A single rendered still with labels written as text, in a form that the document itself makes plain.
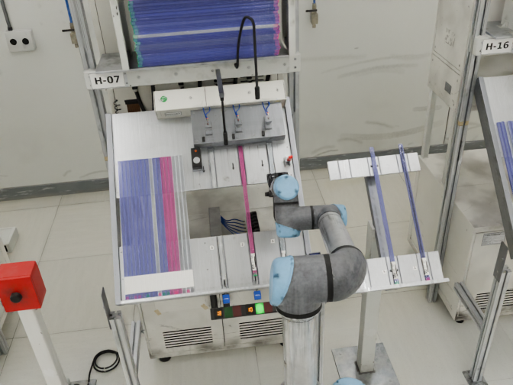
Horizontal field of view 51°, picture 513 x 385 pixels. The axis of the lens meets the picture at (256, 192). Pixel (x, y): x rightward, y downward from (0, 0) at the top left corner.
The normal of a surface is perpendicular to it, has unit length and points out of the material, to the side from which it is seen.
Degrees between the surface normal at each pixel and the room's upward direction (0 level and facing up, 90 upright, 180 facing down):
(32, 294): 90
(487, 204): 0
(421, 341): 0
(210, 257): 43
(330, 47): 90
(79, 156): 90
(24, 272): 0
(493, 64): 90
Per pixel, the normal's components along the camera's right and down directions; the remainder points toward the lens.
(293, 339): -0.36, 0.39
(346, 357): -0.05, -0.84
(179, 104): 0.04, -0.25
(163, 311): 0.11, 0.54
